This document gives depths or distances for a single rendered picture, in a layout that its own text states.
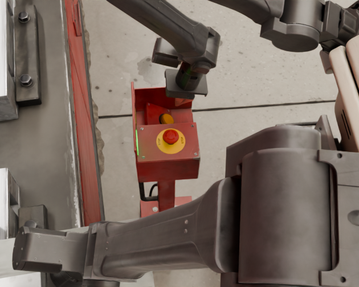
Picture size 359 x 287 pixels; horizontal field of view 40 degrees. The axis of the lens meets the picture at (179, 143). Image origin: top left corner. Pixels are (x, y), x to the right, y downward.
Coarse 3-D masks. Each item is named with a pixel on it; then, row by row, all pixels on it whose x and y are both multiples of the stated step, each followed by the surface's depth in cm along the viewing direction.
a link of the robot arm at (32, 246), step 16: (16, 240) 67; (32, 240) 62; (48, 240) 63; (64, 240) 64; (80, 240) 65; (16, 256) 65; (32, 256) 62; (48, 256) 63; (64, 256) 63; (80, 256) 64; (48, 272) 66; (80, 272) 64
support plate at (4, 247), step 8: (80, 232) 88; (0, 240) 87; (8, 240) 87; (0, 248) 87; (8, 248) 87; (0, 256) 86; (8, 256) 86; (0, 264) 85; (8, 264) 85; (0, 272) 84; (8, 272) 85; (16, 272) 85; (24, 272) 85; (32, 272) 85; (152, 272) 85; (144, 280) 84; (152, 280) 84
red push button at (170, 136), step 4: (164, 132) 121; (168, 132) 121; (172, 132) 121; (176, 132) 121; (164, 136) 121; (168, 136) 120; (172, 136) 120; (176, 136) 121; (164, 140) 121; (168, 140) 120; (172, 140) 120; (176, 140) 120; (172, 144) 123
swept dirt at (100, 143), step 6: (84, 24) 245; (84, 30) 243; (90, 54) 236; (90, 60) 234; (90, 66) 232; (90, 78) 229; (90, 84) 227; (96, 108) 220; (96, 114) 219; (96, 120) 217; (96, 132) 214; (96, 138) 213; (102, 144) 212; (102, 156) 209; (102, 162) 207; (102, 168) 206; (102, 174) 205
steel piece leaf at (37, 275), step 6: (12, 276) 84; (18, 276) 84; (24, 276) 84; (30, 276) 84; (36, 276) 84; (0, 282) 83; (6, 282) 83; (12, 282) 84; (18, 282) 84; (24, 282) 84; (30, 282) 84; (36, 282) 84
